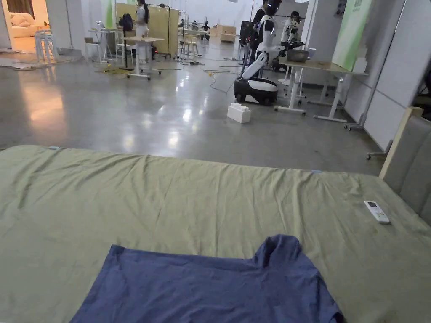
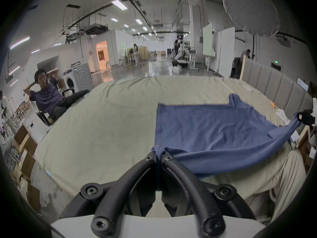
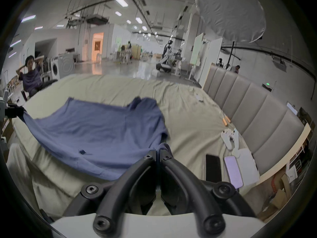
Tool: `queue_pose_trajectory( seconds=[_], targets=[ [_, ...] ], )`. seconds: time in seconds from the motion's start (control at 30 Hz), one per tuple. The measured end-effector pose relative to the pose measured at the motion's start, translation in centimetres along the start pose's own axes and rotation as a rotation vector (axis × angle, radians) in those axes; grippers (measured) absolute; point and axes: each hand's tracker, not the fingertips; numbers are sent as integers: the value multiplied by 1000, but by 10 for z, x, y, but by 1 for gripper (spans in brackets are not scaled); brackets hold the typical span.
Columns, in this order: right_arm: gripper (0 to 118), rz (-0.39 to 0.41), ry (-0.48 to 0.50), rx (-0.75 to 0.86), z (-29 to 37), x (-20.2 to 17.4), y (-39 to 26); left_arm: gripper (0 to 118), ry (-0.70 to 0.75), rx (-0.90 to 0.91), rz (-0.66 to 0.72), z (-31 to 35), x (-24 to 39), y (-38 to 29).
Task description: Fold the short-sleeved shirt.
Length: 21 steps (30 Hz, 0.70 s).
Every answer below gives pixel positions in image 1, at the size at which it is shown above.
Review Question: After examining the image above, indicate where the white stool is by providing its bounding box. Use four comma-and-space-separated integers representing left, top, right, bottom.
34, 29, 56, 64

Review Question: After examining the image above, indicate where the white foam block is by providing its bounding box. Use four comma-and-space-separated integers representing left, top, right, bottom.
227, 104, 252, 124

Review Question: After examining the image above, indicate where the dark blue shirt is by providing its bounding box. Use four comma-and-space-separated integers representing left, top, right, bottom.
70, 234, 345, 323

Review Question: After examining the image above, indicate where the black standing fan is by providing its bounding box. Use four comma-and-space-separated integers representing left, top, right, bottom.
117, 13, 136, 71

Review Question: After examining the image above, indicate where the wooden crate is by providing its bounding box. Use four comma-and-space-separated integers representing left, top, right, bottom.
209, 24, 237, 43

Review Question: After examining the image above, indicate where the grey padded headboard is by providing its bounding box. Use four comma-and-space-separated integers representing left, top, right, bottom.
378, 106, 431, 219

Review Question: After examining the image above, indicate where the white remote control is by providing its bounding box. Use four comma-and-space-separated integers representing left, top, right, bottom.
363, 200, 390, 225

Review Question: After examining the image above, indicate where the white and black wheeled robot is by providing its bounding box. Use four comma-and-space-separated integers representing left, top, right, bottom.
233, 0, 287, 106

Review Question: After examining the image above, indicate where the white sofa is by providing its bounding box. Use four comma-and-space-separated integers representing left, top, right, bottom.
9, 12, 37, 38

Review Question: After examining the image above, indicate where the bed with pale green sheet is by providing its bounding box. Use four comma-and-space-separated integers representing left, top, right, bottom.
0, 145, 431, 323

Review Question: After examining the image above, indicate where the long white-legged table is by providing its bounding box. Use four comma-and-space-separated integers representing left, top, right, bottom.
273, 47, 369, 123

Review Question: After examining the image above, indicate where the pale wooden chair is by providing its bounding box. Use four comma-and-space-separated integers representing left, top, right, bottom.
183, 35, 202, 58

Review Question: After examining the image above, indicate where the white chair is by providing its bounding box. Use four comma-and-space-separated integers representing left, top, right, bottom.
84, 37, 103, 64

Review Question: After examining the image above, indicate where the small wooden-top standing table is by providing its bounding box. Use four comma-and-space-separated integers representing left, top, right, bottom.
122, 35, 165, 81

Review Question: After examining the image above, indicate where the white desk with laptop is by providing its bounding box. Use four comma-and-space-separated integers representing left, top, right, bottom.
88, 21, 126, 64

